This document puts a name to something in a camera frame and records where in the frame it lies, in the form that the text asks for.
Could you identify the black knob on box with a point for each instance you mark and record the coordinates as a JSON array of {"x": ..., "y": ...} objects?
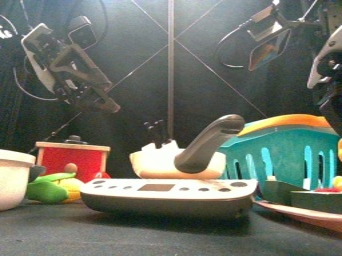
[{"x": 75, "y": 138}]

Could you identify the black toy stem piece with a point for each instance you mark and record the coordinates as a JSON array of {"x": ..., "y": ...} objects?
[{"x": 156, "y": 133}]

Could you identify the red wooden toy box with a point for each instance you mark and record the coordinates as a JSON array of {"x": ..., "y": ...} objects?
[{"x": 74, "y": 160}]

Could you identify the teal plastic basket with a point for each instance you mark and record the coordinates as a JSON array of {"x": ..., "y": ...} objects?
[{"x": 285, "y": 156}]

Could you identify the small wooden ball knob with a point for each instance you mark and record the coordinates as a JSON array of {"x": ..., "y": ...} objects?
[{"x": 71, "y": 167}]

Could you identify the yellow toy fruit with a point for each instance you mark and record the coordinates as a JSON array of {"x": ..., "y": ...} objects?
[{"x": 339, "y": 182}]

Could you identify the small red toy piece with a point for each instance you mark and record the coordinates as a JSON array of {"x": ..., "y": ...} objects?
[{"x": 328, "y": 190}]

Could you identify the green yellow toy corn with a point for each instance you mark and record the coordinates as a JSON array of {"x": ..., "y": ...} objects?
[{"x": 49, "y": 190}]

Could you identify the dark green toy block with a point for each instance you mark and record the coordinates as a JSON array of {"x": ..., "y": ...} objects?
[{"x": 308, "y": 198}]

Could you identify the white round bowl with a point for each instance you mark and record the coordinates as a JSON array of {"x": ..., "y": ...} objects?
[{"x": 14, "y": 180}]

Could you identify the grey kitchen scale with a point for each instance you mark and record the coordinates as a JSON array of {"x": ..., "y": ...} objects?
[{"x": 169, "y": 198}]

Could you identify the plate with toy food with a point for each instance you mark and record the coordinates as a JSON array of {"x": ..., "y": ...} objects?
[{"x": 308, "y": 215}]

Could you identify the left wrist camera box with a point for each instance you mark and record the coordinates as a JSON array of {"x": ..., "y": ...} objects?
[{"x": 83, "y": 32}]

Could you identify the vertical metal frame pole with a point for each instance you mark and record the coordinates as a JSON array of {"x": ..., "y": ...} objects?
[{"x": 170, "y": 66}]

